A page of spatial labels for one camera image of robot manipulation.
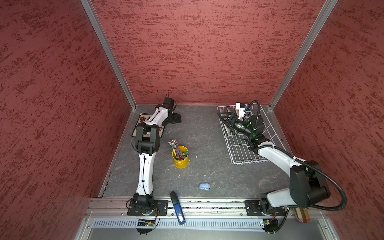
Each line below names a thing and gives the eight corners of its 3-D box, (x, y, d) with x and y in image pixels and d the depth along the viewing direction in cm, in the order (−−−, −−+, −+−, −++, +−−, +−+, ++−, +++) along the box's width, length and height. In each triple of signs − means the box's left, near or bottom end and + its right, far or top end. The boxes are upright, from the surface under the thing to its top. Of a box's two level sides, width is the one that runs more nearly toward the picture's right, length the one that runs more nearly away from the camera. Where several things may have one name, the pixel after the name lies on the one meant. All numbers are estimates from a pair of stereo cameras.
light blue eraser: (199, 190, 82) (199, 188, 79) (199, 184, 84) (199, 182, 81) (209, 190, 82) (210, 188, 79) (209, 184, 84) (210, 182, 81)
